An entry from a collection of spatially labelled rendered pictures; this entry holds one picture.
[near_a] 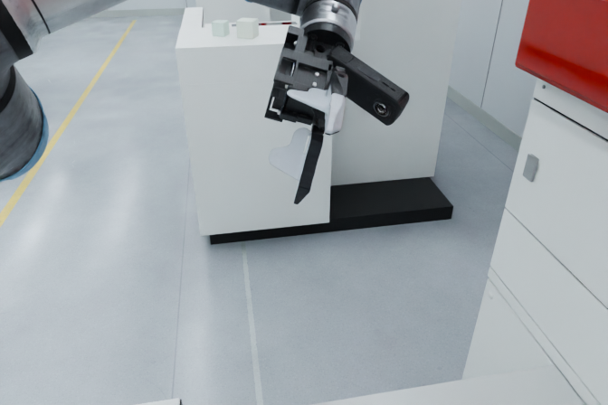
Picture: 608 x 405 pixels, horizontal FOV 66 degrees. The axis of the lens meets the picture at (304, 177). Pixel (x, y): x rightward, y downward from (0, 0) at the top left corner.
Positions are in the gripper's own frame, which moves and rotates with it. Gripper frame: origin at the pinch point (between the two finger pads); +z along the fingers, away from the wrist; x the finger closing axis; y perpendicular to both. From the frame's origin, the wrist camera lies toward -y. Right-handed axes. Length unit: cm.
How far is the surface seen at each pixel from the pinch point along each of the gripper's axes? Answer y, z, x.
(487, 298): -42, -7, -36
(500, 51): -137, -244, -160
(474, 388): -31.8, 12.4, -24.1
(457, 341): -83, -25, -125
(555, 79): -26.4, -19.1, 6.1
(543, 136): -32.8, -20.3, -5.1
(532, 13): -23.0, -28.4, 7.8
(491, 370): -46, 4, -43
